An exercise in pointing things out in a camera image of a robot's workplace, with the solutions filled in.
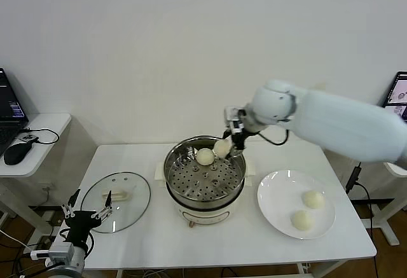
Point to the perforated steel steamer basket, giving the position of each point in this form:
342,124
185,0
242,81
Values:
203,185

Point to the black laptop with dark screen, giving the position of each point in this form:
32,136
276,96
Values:
8,100

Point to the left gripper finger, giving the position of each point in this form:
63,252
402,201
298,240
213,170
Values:
103,213
68,211

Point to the white round plate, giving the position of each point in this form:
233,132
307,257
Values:
276,201

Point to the white steamed baozi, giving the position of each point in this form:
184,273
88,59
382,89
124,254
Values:
314,199
302,220
222,147
205,157

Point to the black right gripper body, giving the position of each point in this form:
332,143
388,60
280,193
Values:
238,141

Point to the black computer mouse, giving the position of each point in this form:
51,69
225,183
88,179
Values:
17,154

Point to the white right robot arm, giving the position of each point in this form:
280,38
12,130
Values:
334,122

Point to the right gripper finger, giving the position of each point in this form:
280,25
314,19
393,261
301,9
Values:
235,153
227,135

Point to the black floor foot bar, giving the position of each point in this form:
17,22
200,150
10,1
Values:
47,208

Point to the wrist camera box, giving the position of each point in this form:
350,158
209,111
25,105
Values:
233,119
60,252

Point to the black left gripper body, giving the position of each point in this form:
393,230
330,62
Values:
81,227

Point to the white side table with mouse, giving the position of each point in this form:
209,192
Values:
47,125

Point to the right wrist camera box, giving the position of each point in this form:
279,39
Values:
233,119

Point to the grey laptop with bright windows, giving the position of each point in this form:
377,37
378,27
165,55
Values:
397,96

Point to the cream electric cooker pot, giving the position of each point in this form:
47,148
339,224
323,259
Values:
206,216

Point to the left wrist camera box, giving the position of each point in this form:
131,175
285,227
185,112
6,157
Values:
60,252

